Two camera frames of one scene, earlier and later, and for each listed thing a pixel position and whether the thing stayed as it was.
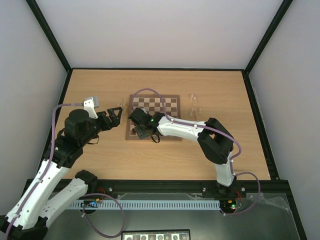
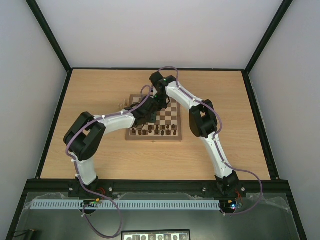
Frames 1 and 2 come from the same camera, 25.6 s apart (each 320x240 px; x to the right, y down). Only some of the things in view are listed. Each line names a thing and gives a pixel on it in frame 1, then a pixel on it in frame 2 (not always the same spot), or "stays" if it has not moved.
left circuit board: x=90 y=203 stays
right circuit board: x=230 y=204 stays
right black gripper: x=141 y=131 → x=162 y=103
